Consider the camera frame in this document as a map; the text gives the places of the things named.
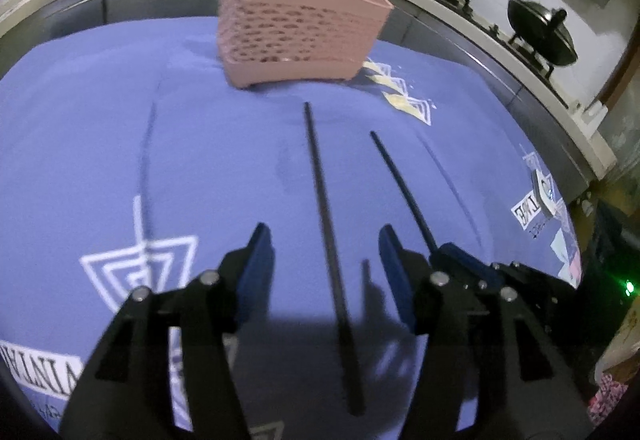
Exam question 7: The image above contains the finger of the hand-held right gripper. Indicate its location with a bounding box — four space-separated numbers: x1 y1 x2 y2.
434 242 504 292

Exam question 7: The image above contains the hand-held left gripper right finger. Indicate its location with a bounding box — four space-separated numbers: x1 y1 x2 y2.
377 224 592 440

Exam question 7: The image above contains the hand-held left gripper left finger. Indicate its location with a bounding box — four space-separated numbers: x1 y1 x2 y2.
59 221 276 440

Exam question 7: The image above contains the black chopstick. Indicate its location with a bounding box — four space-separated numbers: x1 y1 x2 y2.
302 101 367 417
369 131 442 254

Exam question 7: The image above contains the pink plastic utensil basket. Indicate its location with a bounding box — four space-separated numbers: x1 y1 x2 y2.
217 0 394 90

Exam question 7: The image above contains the person's pink patterned clothing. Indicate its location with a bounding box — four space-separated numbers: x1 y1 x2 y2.
589 369 630 427

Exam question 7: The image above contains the blue printed cloth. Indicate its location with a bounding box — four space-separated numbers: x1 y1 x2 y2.
0 15 584 440

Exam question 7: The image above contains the gas stove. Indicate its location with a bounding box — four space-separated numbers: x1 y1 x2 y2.
400 0 576 107

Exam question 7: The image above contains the black lidded pot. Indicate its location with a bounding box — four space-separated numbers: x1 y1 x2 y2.
506 0 580 69

